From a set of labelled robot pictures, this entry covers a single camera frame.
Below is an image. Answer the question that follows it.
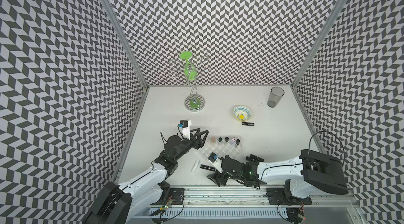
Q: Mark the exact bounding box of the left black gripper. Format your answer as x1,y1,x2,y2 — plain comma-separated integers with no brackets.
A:
174,128,208,161

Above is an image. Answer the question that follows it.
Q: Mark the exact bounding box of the aluminium front rail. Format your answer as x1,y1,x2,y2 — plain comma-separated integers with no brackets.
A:
94,185,360,209

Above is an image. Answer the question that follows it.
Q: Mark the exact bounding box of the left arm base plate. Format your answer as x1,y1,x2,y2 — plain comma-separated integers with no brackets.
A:
155,187,185,205

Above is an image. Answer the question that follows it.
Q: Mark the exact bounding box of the grey ribbed drinking glass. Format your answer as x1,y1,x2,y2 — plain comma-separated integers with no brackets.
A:
267,87,285,108

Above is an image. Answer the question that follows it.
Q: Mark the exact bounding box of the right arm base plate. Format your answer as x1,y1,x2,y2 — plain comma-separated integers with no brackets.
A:
266,179,312,206

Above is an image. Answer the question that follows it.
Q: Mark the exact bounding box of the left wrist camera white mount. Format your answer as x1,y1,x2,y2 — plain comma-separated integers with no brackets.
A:
177,120,191,140

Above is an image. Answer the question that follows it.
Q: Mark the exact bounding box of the yellow blue patterned bowl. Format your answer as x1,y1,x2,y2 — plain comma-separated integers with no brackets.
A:
232,105,252,122

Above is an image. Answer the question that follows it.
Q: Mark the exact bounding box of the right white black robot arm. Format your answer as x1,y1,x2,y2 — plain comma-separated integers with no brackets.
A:
207,149,349,199

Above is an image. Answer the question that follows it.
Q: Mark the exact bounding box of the clear acrylic lipstick organizer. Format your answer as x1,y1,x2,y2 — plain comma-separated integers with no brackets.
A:
198,135,245,161

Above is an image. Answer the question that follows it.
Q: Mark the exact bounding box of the white lip balm tube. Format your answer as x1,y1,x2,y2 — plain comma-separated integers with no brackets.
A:
191,160,201,173

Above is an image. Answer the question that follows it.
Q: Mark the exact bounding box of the chrome stand with green discs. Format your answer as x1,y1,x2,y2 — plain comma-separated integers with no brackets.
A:
168,51,206,112

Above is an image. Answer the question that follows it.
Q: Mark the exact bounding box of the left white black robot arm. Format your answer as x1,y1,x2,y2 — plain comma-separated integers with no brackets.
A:
81,128,209,224

